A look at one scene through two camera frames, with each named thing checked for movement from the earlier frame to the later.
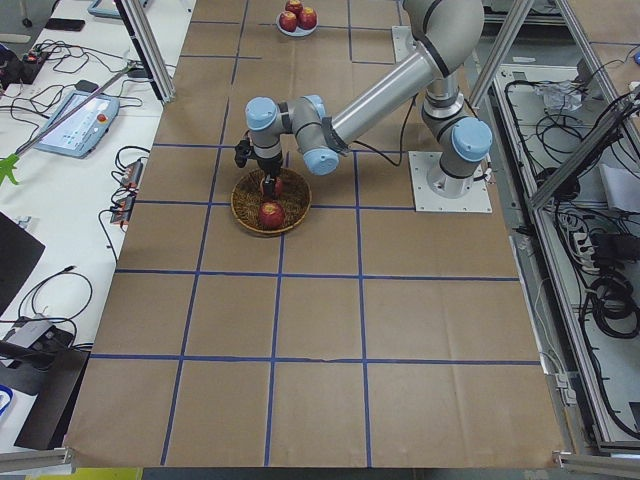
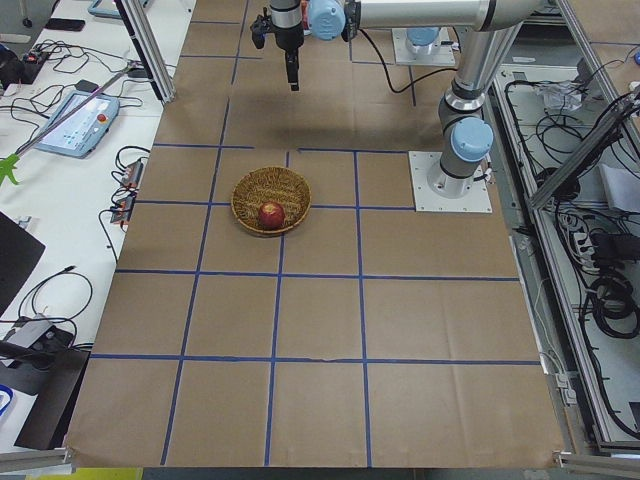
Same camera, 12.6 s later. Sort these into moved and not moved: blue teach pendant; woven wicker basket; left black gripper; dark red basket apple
Moved: left black gripper
Not moved: woven wicker basket; blue teach pendant; dark red basket apple
